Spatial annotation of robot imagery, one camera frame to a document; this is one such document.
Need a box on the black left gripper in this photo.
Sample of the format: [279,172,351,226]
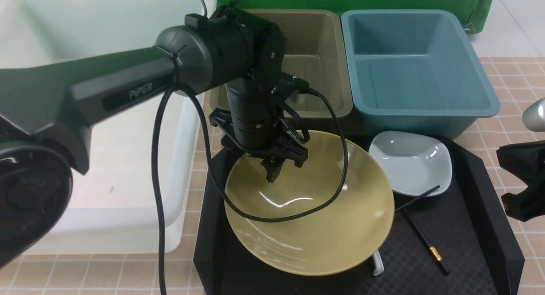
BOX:
[209,76,309,183]

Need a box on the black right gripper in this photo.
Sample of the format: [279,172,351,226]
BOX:
[496,140,545,221]

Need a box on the yellow noodle bowl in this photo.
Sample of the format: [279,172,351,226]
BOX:
[224,131,395,276]

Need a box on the small white square dish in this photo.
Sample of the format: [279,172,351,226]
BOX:
[368,131,452,197]

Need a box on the white ceramic soup spoon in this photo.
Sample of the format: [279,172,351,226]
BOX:
[372,250,384,276]

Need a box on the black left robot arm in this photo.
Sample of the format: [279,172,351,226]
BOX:
[1,6,308,266]

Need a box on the beige grid tablecloth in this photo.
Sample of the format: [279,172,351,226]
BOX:
[1,57,544,295]

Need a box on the black plastic serving tray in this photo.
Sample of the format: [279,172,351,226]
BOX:
[193,137,525,295]

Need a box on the olive brown plastic bin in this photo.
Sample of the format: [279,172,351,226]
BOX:
[209,9,358,136]

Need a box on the teal plastic bin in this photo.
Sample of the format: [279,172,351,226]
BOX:
[341,9,500,139]

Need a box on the large white plastic tub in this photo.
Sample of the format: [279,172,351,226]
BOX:
[0,0,203,258]

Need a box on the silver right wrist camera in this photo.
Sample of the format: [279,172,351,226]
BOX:
[522,98,545,132]

